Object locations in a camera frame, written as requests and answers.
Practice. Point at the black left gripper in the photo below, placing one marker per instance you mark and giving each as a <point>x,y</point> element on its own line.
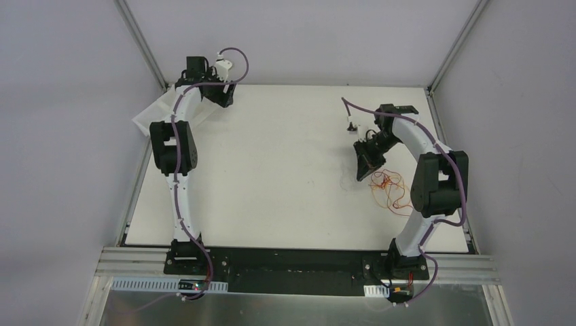
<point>220,95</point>

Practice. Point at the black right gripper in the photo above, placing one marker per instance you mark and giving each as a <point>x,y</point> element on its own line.
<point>367,153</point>

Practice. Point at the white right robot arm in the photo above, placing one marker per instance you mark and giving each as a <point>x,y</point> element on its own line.
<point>438,190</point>

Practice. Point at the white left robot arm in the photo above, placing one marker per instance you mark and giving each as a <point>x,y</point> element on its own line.
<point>176,155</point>

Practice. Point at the white divided plastic tray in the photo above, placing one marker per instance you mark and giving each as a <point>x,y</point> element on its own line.
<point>166,110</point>

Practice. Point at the right controller board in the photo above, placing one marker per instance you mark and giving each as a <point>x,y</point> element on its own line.
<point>400,294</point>

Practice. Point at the controller board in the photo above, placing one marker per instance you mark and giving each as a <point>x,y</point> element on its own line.
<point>400,294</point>
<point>190,285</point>

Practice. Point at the left controller board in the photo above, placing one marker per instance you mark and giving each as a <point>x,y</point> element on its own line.
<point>190,285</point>

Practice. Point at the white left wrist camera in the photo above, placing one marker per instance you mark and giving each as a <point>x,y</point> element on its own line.
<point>223,67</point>

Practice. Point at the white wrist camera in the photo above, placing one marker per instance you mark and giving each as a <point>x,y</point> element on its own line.
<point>354,127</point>
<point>223,67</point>

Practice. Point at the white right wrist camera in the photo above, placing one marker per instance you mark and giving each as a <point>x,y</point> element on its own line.
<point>354,127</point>

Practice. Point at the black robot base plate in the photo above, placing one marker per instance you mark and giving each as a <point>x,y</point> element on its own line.
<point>294,271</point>

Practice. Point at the aluminium frame rail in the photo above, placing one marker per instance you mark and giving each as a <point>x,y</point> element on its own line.
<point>131,288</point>

